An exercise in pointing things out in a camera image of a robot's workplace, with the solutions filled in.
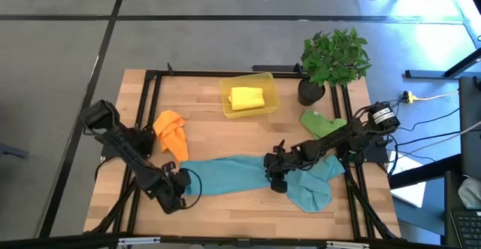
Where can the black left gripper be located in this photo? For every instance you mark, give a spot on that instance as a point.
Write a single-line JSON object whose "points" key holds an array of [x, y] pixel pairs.
{"points": [[176, 183]]}

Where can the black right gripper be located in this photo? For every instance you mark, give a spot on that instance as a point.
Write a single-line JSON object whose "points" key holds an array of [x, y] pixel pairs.
{"points": [[285, 162]]}

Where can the large teal microfiber towel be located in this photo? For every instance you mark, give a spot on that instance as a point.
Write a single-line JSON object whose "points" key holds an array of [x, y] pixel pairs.
{"points": [[225, 173]]}

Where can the orange microfiber towel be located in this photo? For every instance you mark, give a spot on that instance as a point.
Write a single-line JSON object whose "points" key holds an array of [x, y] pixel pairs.
{"points": [[171, 136]]}

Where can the yellow microfiber towel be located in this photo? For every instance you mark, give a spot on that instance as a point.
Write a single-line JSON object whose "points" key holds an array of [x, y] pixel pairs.
{"points": [[246, 98]]}

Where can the yellow translucent plastic bin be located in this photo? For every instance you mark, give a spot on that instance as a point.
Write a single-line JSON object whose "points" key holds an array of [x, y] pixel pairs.
{"points": [[272, 91]]}

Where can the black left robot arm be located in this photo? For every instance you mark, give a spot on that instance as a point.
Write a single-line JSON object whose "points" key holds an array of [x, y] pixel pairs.
{"points": [[124, 147]]}

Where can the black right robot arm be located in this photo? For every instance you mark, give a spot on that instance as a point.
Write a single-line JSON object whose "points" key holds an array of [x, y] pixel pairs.
{"points": [[338, 140]]}

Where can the crumpled teal microfiber towel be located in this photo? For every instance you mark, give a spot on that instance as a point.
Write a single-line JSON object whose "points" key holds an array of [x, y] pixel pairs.
{"points": [[312, 196]]}

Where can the green microfiber towel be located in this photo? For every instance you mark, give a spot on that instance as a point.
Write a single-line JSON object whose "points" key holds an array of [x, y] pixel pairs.
{"points": [[319, 125]]}

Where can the green plant in black pot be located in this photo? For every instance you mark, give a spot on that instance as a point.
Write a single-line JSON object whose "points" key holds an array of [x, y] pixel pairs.
{"points": [[334, 61]]}

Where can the white box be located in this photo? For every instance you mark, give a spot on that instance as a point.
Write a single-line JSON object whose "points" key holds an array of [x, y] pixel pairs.
{"points": [[409, 192]]}

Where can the dark grey floor object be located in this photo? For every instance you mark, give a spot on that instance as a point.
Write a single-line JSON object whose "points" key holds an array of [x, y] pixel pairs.
{"points": [[11, 151]]}

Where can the black desk leg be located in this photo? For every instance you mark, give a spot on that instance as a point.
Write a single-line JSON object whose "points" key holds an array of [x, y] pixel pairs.
{"points": [[424, 74]]}

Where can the black side desk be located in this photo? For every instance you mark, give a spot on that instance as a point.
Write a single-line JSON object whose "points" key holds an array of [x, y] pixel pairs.
{"points": [[449, 204]]}

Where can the dark grey monitor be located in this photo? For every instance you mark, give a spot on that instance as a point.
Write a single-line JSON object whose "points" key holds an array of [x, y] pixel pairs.
{"points": [[469, 128]]}

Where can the pale grey cloth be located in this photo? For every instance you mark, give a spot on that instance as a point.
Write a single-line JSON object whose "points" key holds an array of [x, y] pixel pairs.
{"points": [[471, 192]]}

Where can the black keyboard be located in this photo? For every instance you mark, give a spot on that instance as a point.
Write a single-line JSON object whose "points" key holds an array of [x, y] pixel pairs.
{"points": [[467, 226]]}

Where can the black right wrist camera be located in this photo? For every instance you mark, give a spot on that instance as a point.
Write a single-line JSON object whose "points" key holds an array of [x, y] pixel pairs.
{"points": [[279, 186]]}

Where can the black rail with silver brackets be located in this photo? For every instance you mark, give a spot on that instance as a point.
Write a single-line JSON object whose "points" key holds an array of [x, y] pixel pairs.
{"points": [[240, 242]]}

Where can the black aluminium table frame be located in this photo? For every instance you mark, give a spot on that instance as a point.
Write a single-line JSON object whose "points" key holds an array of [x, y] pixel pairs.
{"points": [[188, 73]]}

